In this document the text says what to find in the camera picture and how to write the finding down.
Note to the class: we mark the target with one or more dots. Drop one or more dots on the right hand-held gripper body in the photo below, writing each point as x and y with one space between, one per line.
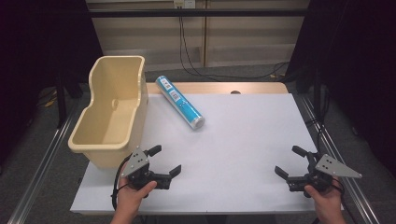
327 169

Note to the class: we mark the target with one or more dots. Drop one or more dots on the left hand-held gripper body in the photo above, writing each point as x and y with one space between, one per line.
137 163

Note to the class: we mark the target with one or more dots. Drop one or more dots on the cream plastic bin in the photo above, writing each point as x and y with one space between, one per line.
106 124

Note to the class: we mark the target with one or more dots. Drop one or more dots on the blue plastic wrap roll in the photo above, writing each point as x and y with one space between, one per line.
179 102

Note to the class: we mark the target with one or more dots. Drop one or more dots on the person's right hand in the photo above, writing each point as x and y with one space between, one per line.
325 199

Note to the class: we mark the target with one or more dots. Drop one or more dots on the person's left hand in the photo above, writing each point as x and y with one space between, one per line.
132 197

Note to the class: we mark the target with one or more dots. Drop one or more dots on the white table mat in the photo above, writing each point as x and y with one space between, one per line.
243 143

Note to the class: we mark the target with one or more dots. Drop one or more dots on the black curtain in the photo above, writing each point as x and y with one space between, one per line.
361 62
34 46

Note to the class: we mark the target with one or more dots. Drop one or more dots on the black horizontal bar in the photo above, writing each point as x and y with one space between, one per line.
199 12

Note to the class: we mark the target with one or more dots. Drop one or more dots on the metal floor rail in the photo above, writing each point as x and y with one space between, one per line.
342 174
40 165

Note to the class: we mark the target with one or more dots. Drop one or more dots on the black stand post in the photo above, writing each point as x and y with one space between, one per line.
61 99

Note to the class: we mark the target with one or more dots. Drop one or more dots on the white wall outlet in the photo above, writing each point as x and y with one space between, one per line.
184 3

